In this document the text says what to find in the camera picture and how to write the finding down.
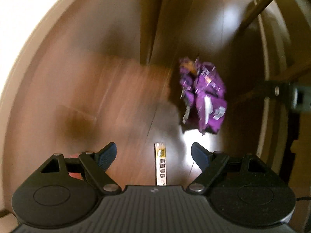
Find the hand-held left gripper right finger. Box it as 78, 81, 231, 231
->
187, 142, 278, 196

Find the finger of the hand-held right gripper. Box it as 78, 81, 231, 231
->
251, 80, 298, 108

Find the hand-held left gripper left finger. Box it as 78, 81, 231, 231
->
40, 142, 122, 196

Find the yellow white stick packet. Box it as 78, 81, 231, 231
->
154, 143, 168, 186

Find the purple snack bag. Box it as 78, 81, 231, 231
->
178, 57, 228, 135

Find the red plastic bag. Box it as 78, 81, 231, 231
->
68, 153, 85, 180

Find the wooden chair with black seat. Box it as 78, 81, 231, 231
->
239, 0, 287, 33

